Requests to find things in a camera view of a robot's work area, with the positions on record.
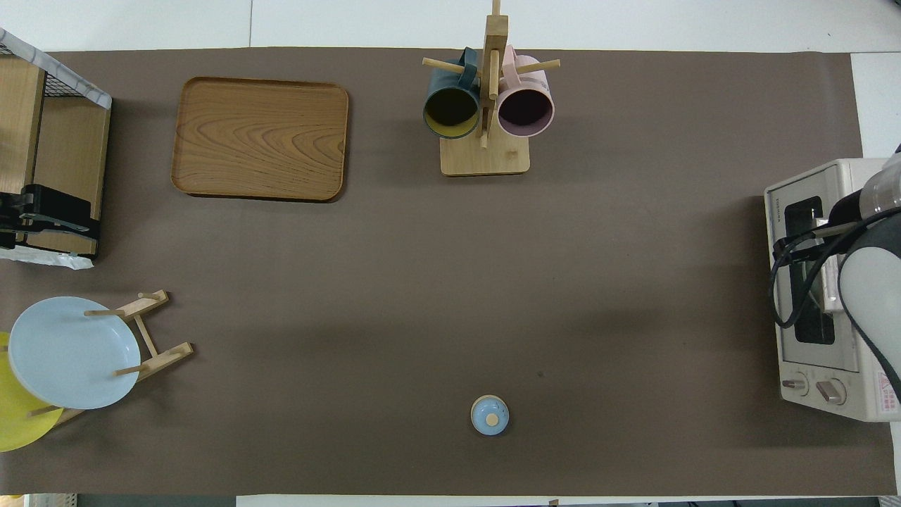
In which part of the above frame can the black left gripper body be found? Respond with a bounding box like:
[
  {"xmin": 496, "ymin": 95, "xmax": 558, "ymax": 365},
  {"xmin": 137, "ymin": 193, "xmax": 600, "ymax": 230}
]
[{"xmin": 0, "ymin": 184, "xmax": 93, "ymax": 249}]

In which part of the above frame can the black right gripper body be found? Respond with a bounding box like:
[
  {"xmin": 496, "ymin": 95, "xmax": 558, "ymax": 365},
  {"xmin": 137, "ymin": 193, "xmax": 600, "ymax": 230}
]
[{"xmin": 792, "ymin": 189, "xmax": 871, "ymax": 261}]

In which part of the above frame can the cream toaster oven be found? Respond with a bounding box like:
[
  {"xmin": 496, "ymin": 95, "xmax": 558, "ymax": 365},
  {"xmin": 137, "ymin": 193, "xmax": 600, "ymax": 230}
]
[{"xmin": 764, "ymin": 158, "xmax": 901, "ymax": 423}]

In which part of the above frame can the white crumpled plastic sheet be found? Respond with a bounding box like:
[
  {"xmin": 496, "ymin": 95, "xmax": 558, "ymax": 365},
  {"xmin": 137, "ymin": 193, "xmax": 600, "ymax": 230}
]
[{"xmin": 0, "ymin": 242, "xmax": 95, "ymax": 270}]

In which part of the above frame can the light blue round plate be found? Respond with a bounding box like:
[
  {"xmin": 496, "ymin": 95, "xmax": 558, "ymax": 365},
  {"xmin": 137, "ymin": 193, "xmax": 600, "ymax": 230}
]
[{"xmin": 8, "ymin": 296, "xmax": 142, "ymax": 411}]

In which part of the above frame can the wooden plate rack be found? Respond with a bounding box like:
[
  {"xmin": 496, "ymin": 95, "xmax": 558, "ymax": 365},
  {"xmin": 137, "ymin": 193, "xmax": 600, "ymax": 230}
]
[{"xmin": 28, "ymin": 289, "xmax": 195, "ymax": 427}]

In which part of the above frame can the large brown table mat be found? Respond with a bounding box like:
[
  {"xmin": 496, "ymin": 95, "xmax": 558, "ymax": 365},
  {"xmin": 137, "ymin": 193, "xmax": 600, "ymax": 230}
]
[{"xmin": 0, "ymin": 48, "xmax": 898, "ymax": 497}]

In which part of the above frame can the rectangular wooden tray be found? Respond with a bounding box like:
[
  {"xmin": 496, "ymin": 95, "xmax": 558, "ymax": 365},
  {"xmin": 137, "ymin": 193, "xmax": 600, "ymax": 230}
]
[{"xmin": 171, "ymin": 76, "xmax": 350, "ymax": 204}]

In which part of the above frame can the yellow round plate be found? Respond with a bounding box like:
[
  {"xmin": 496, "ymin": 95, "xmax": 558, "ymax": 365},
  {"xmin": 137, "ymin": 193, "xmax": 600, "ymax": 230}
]
[{"xmin": 0, "ymin": 331, "xmax": 64, "ymax": 453}]

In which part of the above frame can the pink mug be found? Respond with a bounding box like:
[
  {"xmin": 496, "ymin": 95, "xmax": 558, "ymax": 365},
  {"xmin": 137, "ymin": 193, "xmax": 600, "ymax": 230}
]
[{"xmin": 496, "ymin": 45, "xmax": 556, "ymax": 139}]

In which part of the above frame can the wooden mug tree stand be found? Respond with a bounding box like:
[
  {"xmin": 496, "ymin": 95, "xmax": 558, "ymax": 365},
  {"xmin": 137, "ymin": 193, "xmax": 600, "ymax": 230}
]
[{"xmin": 422, "ymin": 0, "xmax": 562, "ymax": 177}]

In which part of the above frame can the dark teal mug yellow inside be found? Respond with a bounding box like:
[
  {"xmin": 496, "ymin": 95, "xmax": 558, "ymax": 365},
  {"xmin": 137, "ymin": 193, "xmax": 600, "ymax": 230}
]
[{"xmin": 422, "ymin": 47, "xmax": 481, "ymax": 140}]

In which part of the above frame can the wooden shelf with wire frame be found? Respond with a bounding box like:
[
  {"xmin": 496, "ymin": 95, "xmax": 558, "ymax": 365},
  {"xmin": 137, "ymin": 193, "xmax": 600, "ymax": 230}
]
[{"xmin": 0, "ymin": 28, "xmax": 113, "ymax": 258}]

